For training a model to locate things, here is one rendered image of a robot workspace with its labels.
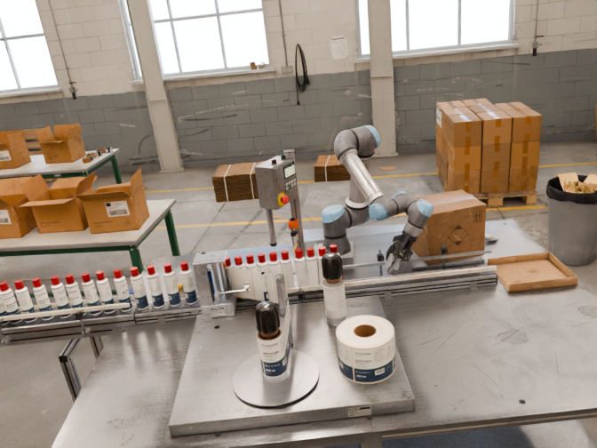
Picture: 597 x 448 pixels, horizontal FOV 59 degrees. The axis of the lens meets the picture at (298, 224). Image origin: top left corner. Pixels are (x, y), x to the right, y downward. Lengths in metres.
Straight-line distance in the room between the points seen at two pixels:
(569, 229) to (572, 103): 3.81
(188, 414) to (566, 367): 1.30
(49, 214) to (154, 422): 2.42
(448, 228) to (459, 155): 2.92
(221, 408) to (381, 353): 0.56
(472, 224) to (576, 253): 2.01
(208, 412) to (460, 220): 1.47
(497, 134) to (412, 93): 2.33
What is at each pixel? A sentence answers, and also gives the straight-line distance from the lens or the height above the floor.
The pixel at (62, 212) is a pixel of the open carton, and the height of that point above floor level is 0.93.
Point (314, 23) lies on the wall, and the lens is 7.51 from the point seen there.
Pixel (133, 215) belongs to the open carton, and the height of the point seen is 0.89.
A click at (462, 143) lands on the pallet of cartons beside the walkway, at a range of 5.47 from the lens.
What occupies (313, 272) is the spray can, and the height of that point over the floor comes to 0.98.
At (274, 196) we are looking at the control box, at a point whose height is 1.35.
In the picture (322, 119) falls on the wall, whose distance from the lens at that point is 7.65.
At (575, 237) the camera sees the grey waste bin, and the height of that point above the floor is 0.25.
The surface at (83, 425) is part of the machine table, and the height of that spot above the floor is 0.83.
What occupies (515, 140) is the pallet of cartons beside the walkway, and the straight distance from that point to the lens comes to 5.59.
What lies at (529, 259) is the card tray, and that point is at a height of 0.84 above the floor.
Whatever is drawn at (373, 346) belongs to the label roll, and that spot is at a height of 1.02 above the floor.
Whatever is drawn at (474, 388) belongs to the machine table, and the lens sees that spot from 1.96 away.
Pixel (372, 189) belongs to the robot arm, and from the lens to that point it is 2.32.
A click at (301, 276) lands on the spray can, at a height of 0.96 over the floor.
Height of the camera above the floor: 2.08
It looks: 22 degrees down
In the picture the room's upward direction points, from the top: 6 degrees counter-clockwise
